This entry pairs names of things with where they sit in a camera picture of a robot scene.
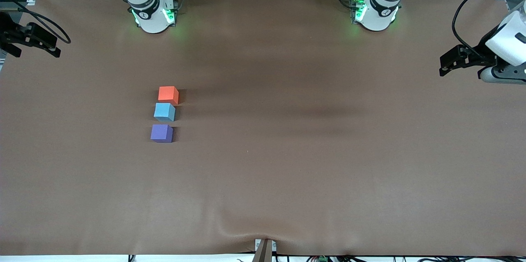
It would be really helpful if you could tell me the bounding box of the brown table edge bracket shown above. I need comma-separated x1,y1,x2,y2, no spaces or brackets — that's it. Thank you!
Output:
254,238,277,262

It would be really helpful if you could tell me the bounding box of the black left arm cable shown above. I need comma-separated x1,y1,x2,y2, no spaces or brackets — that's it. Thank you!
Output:
452,0,526,56

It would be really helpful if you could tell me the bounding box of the orange foam block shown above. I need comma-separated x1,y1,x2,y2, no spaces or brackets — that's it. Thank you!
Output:
158,86,180,106

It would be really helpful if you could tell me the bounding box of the purple foam block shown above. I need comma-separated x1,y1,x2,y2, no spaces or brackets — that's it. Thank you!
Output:
150,124,174,143

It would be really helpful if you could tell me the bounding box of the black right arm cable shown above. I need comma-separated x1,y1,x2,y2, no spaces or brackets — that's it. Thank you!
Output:
0,0,72,45

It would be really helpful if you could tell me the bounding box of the brown table mat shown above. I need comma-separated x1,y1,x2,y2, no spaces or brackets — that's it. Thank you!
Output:
0,0,526,256

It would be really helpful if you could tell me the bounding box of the blue foam block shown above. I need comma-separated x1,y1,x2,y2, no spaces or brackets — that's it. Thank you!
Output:
153,103,176,122

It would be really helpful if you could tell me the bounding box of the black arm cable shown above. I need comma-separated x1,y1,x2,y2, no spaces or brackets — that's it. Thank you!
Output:
0,0,72,45
452,0,526,56

